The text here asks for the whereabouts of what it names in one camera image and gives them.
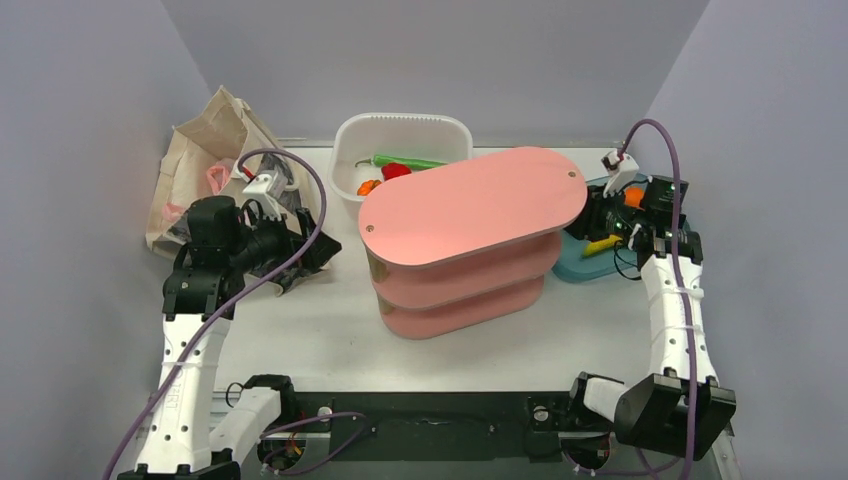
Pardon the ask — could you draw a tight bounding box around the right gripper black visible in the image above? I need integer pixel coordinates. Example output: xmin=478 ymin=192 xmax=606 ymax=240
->
xmin=557 ymin=184 xmax=648 ymax=244

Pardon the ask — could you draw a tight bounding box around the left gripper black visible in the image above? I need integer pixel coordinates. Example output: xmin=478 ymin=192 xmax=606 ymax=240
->
xmin=227 ymin=203 xmax=339 ymax=274

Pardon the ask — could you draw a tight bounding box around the pink three-tier shelf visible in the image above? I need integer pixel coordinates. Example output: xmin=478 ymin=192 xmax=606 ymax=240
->
xmin=358 ymin=147 xmax=588 ymax=340

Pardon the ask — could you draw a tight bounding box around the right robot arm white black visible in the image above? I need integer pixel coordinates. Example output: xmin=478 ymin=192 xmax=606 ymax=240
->
xmin=565 ymin=176 xmax=736 ymax=460

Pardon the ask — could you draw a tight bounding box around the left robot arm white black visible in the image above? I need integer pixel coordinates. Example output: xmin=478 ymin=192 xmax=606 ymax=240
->
xmin=103 ymin=196 xmax=341 ymax=479

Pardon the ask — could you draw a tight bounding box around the yellow banana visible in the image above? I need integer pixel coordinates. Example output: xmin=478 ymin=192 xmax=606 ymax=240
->
xmin=581 ymin=235 xmax=622 ymax=258

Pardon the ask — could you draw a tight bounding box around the orange fruit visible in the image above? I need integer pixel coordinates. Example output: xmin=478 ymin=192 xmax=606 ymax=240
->
xmin=624 ymin=187 xmax=645 ymax=209

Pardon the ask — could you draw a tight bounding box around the teal plastic tray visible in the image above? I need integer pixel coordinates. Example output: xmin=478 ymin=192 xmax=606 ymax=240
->
xmin=552 ymin=174 xmax=703 ymax=283

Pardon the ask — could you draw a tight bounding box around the small orange pumpkin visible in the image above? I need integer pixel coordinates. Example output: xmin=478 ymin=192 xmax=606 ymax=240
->
xmin=356 ymin=179 xmax=382 ymax=197

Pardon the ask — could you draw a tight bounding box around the red bell pepper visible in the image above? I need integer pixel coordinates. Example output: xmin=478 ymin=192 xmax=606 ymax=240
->
xmin=381 ymin=162 xmax=412 ymax=181

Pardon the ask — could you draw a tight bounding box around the beige canvas tote bag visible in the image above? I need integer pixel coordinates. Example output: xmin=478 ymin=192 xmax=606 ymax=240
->
xmin=145 ymin=86 xmax=320 ymax=258

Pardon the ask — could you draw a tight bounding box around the white plastic tub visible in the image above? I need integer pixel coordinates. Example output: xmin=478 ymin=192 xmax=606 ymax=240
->
xmin=327 ymin=113 xmax=474 ymax=219

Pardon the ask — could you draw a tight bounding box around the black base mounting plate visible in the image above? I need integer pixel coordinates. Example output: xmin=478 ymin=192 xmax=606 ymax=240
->
xmin=231 ymin=390 xmax=631 ymax=464

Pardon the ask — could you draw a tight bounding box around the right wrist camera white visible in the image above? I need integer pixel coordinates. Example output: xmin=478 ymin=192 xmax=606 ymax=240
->
xmin=602 ymin=149 xmax=639 ymax=198

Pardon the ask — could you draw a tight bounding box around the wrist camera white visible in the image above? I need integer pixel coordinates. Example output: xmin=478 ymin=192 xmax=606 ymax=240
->
xmin=243 ymin=172 xmax=281 ymax=202
xmin=602 ymin=149 xmax=639 ymax=198

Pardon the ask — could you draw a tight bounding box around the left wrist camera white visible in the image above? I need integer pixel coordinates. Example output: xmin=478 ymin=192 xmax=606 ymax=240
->
xmin=243 ymin=172 xmax=281 ymax=202

